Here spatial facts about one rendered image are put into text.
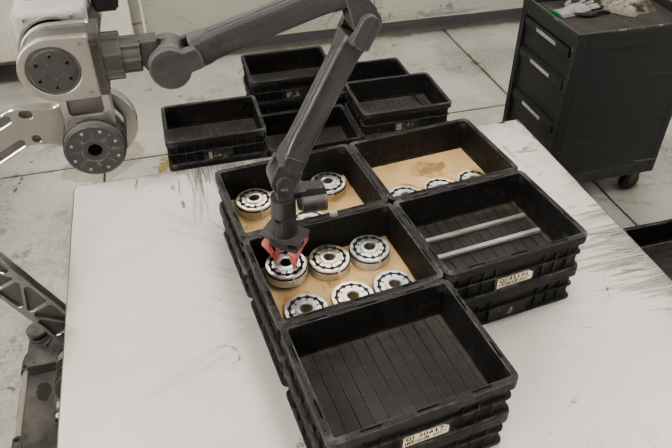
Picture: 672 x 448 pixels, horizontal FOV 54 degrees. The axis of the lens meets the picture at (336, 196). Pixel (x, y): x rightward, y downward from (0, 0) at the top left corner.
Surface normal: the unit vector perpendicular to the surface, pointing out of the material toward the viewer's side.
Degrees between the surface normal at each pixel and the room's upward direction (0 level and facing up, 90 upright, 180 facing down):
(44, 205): 0
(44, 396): 0
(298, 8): 82
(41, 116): 90
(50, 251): 0
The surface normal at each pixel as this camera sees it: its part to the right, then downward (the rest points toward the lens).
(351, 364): 0.00, -0.79
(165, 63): 0.26, 0.52
